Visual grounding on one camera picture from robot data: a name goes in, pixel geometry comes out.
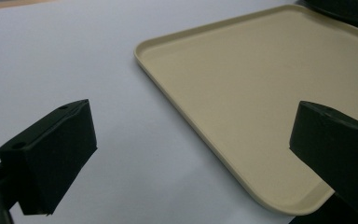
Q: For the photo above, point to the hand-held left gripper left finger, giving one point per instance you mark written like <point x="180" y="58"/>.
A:
<point x="52" y="155"/>

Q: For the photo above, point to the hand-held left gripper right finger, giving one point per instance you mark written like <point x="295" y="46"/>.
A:
<point x="338" y="152"/>

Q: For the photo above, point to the beige plastic tray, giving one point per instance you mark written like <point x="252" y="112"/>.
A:
<point x="248" y="93"/>

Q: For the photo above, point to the dark round object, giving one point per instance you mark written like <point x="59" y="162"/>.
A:
<point x="345" y="9"/>

